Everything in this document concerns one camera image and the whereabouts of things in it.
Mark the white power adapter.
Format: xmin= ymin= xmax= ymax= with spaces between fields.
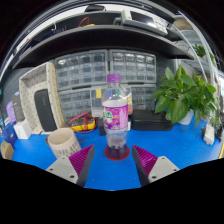
xmin=202 ymin=122 xmax=216 ymax=146

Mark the grey small-parts drawer cabinet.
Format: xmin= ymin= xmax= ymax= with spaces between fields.
xmin=108 ymin=49 xmax=158 ymax=85
xmin=131 ymin=84 xmax=158 ymax=112
xmin=54 ymin=49 xmax=110 ymax=92
xmin=58 ymin=87 xmax=93 ymax=120

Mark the blue box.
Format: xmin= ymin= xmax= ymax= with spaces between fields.
xmin=0 ymin=122 xmax=18 ymax=145

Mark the green potted plant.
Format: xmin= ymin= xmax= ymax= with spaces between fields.
xmin=151 ymin=64 xmax=222 ymax=128

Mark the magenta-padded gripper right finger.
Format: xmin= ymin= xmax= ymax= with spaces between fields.
xmin=131 ymin=144 xmax=181 ymax=187

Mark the white dotted storage bin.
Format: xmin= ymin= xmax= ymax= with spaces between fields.
xmin=18 ymin=61 xmax=65 ymax=136

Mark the black flat device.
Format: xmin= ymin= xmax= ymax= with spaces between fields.
xmin=33 ymin=88 xmax=58 ymax=133

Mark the yellow multimeter with red leads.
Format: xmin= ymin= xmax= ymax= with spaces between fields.
xmin=67 ymin=111 xmax=99 ymax=134

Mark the black printed card box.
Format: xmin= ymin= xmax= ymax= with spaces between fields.
xmin=11 ymin=91 xmax=26 ymax=123

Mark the clear bottle with purple label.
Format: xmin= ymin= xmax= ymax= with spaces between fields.
xmin=101 ymin=73 xmax=131 ymax=160

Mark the black flat case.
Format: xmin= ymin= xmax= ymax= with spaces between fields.
xmin=130 ymin=108 xmax=175 ymax=132

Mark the grey shelf unit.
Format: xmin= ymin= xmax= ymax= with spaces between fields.
xmin=6 ymin=3 xmax=203 ymax=72

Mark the beige dotted mug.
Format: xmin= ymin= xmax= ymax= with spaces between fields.
xmin=44 ymin=127 xmax=82 ymax=160

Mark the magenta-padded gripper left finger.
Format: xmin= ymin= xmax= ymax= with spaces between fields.
xmin=45 ymin=143 xmax=96 ymax=188

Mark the small green plant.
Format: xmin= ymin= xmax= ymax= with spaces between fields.
xmin=192 ymin=43 xmax=217 ymax=68

